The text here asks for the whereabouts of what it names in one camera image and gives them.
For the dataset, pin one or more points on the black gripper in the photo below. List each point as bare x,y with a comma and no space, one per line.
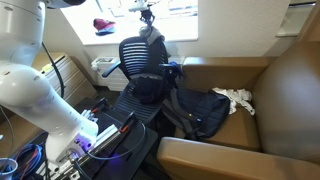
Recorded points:
146,12

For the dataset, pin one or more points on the grey shirt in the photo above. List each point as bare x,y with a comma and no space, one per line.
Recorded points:
151,35

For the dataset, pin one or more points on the navy blue jacket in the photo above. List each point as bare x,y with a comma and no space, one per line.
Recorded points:
146,90

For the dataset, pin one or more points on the dark navy jacket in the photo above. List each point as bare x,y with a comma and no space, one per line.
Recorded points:
203,111

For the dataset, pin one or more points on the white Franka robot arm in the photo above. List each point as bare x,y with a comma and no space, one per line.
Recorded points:
33,96

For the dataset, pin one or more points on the black slatted office chair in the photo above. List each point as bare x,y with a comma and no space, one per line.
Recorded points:
140,110

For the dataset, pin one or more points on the bright glass window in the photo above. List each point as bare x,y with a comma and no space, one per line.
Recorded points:
176,23

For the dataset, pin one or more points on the maroon and blue cap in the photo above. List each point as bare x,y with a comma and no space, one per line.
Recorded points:
103,25

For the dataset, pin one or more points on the wooden drawer cabinet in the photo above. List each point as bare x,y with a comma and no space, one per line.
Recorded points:
71,80

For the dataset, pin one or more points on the black clamp orange trigger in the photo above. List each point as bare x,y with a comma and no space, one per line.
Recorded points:
99,106
128,121

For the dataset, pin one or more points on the yellow-green sticky note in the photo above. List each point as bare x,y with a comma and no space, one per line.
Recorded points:
47,68

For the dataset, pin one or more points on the white crumpled cloth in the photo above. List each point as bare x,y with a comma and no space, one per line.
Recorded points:
236,96

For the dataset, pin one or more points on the black robot table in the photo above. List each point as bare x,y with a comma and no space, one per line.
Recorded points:
133,146

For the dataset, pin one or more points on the brown leather armchair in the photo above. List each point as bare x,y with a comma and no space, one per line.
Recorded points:
286,100

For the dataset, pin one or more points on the white cup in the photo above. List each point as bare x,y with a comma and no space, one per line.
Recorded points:
10,173

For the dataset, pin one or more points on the white wall heater unit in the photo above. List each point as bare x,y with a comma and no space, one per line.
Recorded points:
115,84

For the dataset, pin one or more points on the aluminium rail mount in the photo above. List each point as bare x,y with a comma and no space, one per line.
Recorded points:
106,135

